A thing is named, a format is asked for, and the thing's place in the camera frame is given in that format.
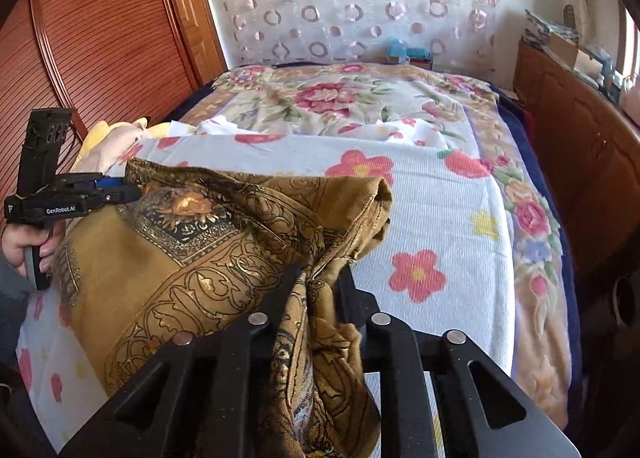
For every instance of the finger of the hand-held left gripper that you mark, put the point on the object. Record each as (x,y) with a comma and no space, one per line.
(122,194)
(112,181)

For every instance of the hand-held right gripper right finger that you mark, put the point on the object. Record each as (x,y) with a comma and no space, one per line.
(360,308)

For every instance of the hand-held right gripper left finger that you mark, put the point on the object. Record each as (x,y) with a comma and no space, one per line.
(280,303)

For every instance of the gold patterned shirt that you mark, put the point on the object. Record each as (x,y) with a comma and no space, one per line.
(175,248)

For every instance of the person's left hand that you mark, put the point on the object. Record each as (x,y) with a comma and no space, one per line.
(15,245)

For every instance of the beige folded garment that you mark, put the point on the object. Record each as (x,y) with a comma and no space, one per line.
(122,146)

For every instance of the yellow plush toy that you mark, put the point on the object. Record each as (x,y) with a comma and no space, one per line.
(160,131)

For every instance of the white flower print blanket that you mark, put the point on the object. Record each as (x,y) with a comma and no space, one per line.
(440,218)

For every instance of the pink floral quilt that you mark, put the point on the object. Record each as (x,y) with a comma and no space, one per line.
(325,93)

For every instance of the blue bag on box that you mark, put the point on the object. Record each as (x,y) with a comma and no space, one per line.
(400,51)

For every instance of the long wooden cabinet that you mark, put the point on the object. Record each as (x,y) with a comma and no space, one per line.
(590,138)

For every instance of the cardboard box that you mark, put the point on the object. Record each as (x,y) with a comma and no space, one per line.
(567,51)

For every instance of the stack of folded cloth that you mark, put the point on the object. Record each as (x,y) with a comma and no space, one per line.
(545,28)

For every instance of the pink bottle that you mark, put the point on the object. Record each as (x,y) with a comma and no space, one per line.
(632,108)

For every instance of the dark oval ornament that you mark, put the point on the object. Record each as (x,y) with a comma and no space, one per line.
(570,13)

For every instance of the wooden framed window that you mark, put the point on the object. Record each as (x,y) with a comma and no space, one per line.
(632,53)

